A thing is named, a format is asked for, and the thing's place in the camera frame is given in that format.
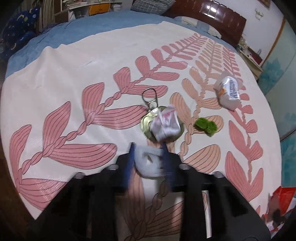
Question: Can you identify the white tissue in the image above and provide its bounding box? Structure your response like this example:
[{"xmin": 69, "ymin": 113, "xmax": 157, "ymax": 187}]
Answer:
[{"xmin": 134, "ymin": 146, "xmax": 164, "ymax": 178}]

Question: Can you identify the green fuzzy scrap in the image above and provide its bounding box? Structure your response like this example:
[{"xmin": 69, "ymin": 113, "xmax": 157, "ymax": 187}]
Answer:
[{"xmin": 195, "ymin": 118, "xmax": 218, "ymax": 137}]

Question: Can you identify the white pink wrapper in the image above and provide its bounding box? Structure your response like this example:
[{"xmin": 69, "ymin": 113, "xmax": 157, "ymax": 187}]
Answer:
[{"xmin": 149, "ymin": 104, "xmax": 181, "ymax": 142}]

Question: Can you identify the red trash bag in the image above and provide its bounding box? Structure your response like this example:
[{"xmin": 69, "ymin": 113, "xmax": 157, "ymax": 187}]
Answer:
[{"xmin": 261, "ymin": 186, "xmax": 295, "ymax": 236}]

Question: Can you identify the white pink patterned bedspread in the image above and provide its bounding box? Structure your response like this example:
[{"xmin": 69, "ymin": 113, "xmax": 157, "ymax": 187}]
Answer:
[{"xmin": 1, "ymin": 22, "xmax": 281, "ymax": 240}]

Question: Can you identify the blue patterned wardrobe door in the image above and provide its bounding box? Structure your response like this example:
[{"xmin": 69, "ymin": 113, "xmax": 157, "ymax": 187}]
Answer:
[{"xmin": 258, "ymin": 22, "xmax": 295, "ymax": 187}]

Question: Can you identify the cream bedside drawer cabinet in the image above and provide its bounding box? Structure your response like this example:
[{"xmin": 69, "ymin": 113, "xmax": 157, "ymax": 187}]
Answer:
[{"xmin": 237, "ymin": 45, "xmax": 263, "ymax": 81}]

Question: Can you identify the blue bed sheet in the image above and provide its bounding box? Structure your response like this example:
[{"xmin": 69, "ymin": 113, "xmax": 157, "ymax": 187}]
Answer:
[{"xmin": 5, "ymin": 10, "xmax": 236, "ymax": 78}]

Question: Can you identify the dark red wooden headboard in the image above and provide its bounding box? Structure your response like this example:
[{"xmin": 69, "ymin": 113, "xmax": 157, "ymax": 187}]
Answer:
[{"xmin": 163, "ymin": 0, "xmax": 246, "ymax": 48}]

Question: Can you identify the dark blue star fabric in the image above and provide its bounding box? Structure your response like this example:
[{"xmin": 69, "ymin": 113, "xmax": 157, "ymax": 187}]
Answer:
[{"xmin": 1, "ymin": 7, "xmax": 40, "ymax": 62}]

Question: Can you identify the white blue pillow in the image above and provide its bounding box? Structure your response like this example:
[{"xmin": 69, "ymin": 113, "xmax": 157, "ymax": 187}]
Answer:
[{"xmin": 174, "ymin": 16, "xmax": 222, "ymax": 39}]

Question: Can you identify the cluttered wooden bookshelf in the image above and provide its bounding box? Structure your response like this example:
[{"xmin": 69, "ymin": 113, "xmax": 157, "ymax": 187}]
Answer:
[{"xmin": 38, "ymin": 0, "xmax": 123, "ymax": 28}]

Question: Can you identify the grey striped pillow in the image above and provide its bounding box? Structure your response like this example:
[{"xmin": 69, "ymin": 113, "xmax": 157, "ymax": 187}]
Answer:
[{"xmin": 131, "ymin": 0, "xmax": 175, "ymax": 15}]

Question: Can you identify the gold can lid with ring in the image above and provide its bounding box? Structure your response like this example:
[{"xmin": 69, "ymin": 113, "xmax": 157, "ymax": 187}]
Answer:
[{"xmin": 140, "ymin": 87, "xmax": 184, "ymax": 143}]

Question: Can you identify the white wall switch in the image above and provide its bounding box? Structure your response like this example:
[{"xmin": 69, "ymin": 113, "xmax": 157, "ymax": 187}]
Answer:
[{"xmin": 255, "ymin": 9, "xmax": 264, "ymax": 21}]

